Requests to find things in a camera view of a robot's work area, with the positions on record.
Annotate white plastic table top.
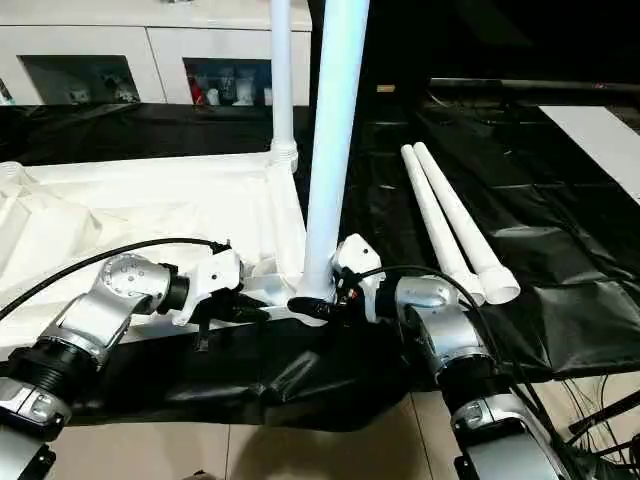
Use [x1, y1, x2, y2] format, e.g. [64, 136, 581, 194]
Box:
[0, 141, 334, 351]

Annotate white plastic table leg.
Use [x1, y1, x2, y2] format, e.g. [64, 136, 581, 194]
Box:
[399, 143, 489, 307]
[412, 141, 520, 305]
[294, 0, 372, 301]
[268, 0, 300, 161]

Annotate black mat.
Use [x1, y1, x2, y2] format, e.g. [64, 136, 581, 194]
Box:
[0, 102, 640, 434]

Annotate white printed jar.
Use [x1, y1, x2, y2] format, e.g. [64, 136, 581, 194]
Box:
[233, 69, 259, 107]

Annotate dark tall cabinet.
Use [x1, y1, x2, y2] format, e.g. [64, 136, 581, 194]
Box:
[309, 0, 434, 109]

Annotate white sideboard cabinet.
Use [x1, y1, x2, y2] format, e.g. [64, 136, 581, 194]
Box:
[0, 0, 314, 107]

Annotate black metal stand bar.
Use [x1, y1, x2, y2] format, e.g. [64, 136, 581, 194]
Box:
[569, 394, 640, 436]

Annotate white flat board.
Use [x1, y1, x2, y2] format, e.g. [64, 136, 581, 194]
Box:
[538, 104, 640, 206]

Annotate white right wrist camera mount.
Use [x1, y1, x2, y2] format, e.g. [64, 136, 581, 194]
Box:
[330, 232, 384, 322]

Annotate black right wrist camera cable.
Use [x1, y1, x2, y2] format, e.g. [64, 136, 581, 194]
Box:
[344, 264, 571, 480]

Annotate thin black loose wires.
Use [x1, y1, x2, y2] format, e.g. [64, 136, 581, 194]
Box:
[549, 372, 640, 466]

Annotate black metal rail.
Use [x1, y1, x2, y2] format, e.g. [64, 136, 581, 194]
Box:
[429, 77, 640, 104]

